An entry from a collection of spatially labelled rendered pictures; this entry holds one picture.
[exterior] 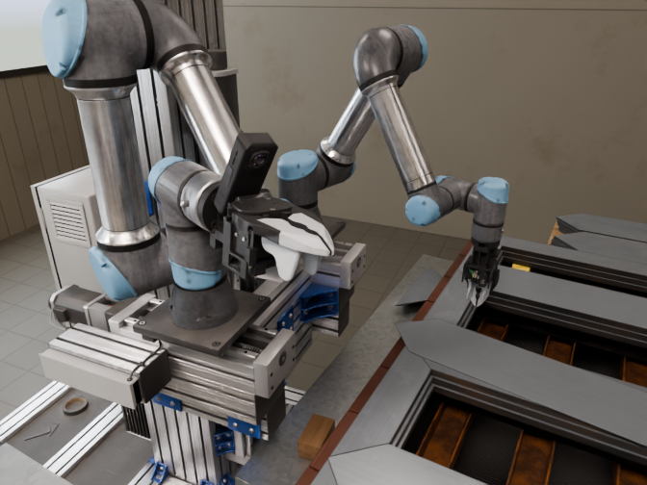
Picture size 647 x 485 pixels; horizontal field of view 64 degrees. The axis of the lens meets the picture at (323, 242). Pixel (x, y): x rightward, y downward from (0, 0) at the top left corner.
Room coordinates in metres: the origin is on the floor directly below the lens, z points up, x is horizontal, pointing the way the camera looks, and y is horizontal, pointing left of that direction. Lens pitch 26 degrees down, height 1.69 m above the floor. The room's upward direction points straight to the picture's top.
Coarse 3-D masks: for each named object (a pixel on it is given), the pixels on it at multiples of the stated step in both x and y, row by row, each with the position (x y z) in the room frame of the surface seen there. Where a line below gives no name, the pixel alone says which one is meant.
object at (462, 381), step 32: (512, 256) 1.65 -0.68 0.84; (544, 256) 1.61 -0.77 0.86; (480, 288) 1.39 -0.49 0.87; (640, 288) 1.45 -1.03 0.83; (544, 320) 1.28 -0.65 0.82; (576, 320) 1.24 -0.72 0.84; (608, 320) 1.21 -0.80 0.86; (448, 384) 0.97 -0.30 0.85; (480, 384) 0.95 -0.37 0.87; (416, 416) 0.88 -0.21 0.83; (512, 416) 0.89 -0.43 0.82; (544, 416) 0.87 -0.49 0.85; (608, 448) 0.80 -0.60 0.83; (640, 448) 0.78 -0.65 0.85
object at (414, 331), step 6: (408, 324) 1.19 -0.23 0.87; (414, 324) 1.19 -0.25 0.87; (420, 324) 1.19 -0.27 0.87; (426, 324) 1.19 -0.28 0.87; (432, 324) 1.19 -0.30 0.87; (402, 330) 1.16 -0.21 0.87; (408, 330) 1.16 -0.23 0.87; (414, 330) 1.16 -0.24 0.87; (420, 330) 1.16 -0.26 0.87; (426, 330) 1.16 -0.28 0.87; (402, 336) 1.13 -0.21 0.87; (408, 336) 1.13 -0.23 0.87; (414, 336) 1.13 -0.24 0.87; (420, 336) 1.13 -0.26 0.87; (408, 342) 1.11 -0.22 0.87; (414, 342) 1.11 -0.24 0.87; (408, 348) 1.08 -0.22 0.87
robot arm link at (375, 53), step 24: (360, 48) 1.29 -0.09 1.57; (384, 48) 1.27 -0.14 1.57; (360, 72) 1.26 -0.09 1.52; (384, 72) 1.24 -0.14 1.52; (384, 96) 1.23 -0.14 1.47; (384, 120) 1.22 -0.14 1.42; (408, 120) 1.22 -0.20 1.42; (408, 144) 1.19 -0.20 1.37; (408, 168) 1.17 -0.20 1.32; (408, 192) 1.17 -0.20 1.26; (432, 192) 1.15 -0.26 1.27; (408, 216) 1.14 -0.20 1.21; (432, 216) 1.11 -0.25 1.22
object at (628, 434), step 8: (640, 392) 0.92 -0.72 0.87; (632, 400) 0.89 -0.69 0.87; (640, 400) 0.89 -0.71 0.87; (632, 408) 0.87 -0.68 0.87; (640, 408) 0.87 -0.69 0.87; (632, 416) 0.85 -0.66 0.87; (640, 416) 0.85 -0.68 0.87; (632, 424) 0.82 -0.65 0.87; (640, 424) 0.82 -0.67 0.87; (624, 432) 0.80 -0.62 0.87; (632, 432) 0.80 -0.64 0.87; (640, 432) 0.80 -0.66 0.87; (632, 440) 0.78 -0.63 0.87; (640, 440) 0.78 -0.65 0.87
